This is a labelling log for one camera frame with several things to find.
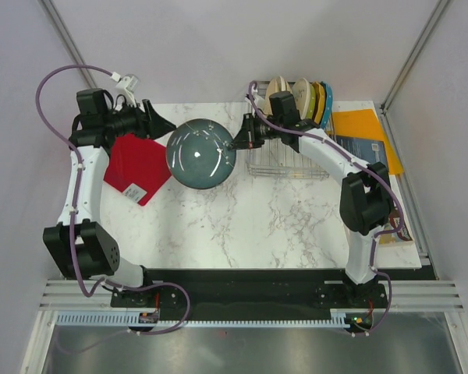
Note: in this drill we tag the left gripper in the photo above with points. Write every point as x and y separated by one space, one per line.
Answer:
154 125

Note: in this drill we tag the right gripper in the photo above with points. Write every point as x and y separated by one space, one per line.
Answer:
244 139

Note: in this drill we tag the dark blue blossom plate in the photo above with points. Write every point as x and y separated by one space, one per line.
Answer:
198 154

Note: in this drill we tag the blue and cream plate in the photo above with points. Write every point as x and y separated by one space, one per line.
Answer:
285 86

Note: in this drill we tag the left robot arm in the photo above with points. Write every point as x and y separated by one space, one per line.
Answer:
80 247

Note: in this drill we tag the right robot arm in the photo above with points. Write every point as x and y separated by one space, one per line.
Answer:
366 198

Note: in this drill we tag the blue cream plate in rack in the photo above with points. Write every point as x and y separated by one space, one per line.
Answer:
300 93

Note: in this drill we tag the green polka dot dish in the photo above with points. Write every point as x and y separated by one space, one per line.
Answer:
313 95

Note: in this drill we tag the yellow fluted dish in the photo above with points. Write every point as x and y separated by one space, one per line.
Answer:
319 106

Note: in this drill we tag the blue polka dot dish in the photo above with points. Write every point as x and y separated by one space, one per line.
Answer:
327 105

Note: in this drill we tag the red clip file folder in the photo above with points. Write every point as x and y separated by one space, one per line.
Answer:
137 168

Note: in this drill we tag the yellow folder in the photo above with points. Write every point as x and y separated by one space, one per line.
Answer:
365 124

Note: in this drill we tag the dark blue book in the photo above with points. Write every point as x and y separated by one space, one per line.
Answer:
370 150

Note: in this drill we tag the metal wire dish rack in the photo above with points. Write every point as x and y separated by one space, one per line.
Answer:
284 157

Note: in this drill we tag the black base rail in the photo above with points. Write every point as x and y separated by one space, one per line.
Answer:
248 293

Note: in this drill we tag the white cable duct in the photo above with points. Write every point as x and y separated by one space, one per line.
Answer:
333 319

